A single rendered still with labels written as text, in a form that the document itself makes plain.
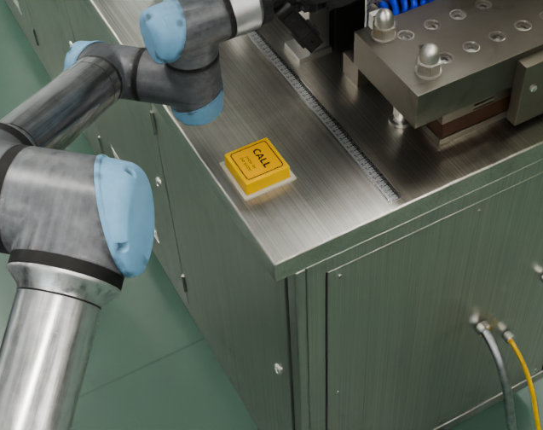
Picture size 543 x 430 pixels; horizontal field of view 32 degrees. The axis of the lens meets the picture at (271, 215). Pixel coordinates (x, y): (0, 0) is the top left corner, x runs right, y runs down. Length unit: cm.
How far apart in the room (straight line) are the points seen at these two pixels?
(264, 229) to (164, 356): 101
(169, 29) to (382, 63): 30
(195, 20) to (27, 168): 36
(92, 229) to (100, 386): 133
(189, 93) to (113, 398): 107
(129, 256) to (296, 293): 43
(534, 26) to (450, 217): 29
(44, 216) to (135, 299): 142
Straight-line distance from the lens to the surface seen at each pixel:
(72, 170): 95
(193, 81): 128
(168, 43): 122
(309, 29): 134
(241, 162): 133
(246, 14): 125
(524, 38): 138
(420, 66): 129
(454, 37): 137
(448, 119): 136
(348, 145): 138
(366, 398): 170
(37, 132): 111
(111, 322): 233
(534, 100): 141
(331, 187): 133
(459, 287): 158
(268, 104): 145
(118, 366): 226
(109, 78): 128
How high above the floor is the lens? 188
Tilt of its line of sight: 49 degrees down
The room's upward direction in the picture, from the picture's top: 4 degrees counter-clockwise
